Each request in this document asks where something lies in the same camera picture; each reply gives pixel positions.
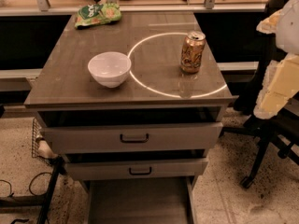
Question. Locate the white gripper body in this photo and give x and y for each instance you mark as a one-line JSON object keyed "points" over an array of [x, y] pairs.
{"points": [[289, 27]]}

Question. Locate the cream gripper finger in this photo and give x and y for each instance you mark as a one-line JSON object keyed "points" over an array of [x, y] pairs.
{"points": [[280, 84]]}

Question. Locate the orange soda can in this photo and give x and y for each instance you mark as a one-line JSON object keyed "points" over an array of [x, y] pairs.
{"points": [[192, 50]]}

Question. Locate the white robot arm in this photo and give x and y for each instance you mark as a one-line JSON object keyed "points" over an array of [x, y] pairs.
{"points": [[287, 32]]}

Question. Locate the green rice chip bag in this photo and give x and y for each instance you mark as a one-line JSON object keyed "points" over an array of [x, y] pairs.
{"points": [[97, 14]]}

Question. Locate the black office chair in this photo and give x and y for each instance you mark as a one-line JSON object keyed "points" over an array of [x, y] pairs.
{"points": [[281, 130]]}

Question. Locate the grey top drawer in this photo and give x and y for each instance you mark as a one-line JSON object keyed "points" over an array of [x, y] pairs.
{"points": [[106, 139]]}

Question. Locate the grey drawer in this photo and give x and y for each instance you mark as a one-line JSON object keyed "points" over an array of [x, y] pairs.
{"points": [[119, 169], [106, 139], [165, 200]]}

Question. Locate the grey middle drawer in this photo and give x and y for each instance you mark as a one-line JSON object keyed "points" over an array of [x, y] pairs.
{"points": [[119, 169]]}

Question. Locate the grey bottom drawer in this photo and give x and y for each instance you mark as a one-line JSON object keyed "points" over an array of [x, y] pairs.
{"points": [[165, 200]]}

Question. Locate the white ceramic bowl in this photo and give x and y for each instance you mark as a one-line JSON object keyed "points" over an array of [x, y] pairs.
{"points": [[110, 69]]}

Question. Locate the black stand leg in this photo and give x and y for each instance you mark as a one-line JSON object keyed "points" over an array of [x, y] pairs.
{"points": [[57, 168]]}

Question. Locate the black top drawer handle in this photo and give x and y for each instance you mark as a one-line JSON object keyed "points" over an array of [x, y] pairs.
{"points": [[134, 139]]}

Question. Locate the black drawer handle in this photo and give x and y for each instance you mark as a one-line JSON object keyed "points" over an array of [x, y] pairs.
{"points": [[134, 139], [140, 171]]}

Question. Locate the black middle drawer handle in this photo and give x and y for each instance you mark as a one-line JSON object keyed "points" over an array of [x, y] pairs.
{"points": [[140, 171]]}

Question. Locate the wire mesh basket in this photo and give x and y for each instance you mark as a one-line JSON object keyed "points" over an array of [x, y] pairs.
{"points": [[40, 148]]}

